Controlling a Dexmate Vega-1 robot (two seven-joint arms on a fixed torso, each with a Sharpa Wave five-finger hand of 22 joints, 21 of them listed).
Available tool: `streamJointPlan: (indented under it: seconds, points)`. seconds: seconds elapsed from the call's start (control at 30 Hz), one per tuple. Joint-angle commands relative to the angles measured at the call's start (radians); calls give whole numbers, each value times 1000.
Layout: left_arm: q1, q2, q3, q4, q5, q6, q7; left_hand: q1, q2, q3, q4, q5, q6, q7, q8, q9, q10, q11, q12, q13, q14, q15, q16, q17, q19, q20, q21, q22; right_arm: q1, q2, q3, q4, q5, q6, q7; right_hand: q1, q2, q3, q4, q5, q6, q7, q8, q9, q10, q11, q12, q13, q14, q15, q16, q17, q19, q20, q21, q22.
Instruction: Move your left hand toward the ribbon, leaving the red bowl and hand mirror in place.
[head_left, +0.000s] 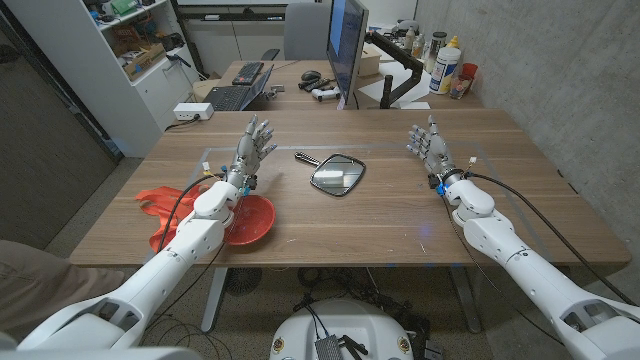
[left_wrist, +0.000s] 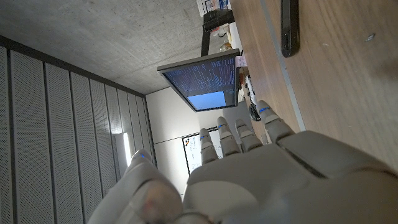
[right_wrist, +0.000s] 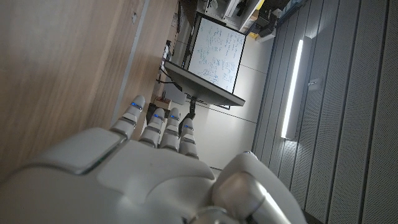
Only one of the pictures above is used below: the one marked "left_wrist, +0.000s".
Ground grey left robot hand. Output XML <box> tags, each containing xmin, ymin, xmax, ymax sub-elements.
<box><xmin>86</xmin><ymin>99</ymin><xmax>398</xmax><ymax>224</ymax></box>

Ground ceiling light strip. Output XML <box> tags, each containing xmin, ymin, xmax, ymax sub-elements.
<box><xmin>122</xmin><ymin>132</ymin><xmax>132</xmax><ymax>167</ymax></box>

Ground computer monitor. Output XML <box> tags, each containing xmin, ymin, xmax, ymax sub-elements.
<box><xmin>157</xmin><ymin>49</ymin><xmax>241</xmax><ymax>113</ymax></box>

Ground white wipes canister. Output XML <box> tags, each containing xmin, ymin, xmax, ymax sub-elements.
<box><xmin>197</xmin><ymin>0</ymin><xmax>231</xmax><ymax>17</ymax></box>

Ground black-framed hand mirror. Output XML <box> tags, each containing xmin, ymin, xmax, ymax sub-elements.
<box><xmin>280</xmin><ymin>0</ymin><xmax>301</xmax><ymax>58</ymax></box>

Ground grey office chair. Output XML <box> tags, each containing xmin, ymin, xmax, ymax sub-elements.
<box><xmin>221</xmin><ymin>99</ymin><xmax>253</xmax><ymax>133</ymax></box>

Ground whiteboard with drawings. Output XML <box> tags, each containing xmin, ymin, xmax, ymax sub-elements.
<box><xmin>182</xmin><ymin>126</ymin><xmax>223</xmax><ymax>174</ymax></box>

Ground white game controller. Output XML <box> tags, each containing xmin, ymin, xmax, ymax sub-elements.
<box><xmin>244</xmin><ymin>74</ymin><xmax>258</xmax><ymax>106</ymax></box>

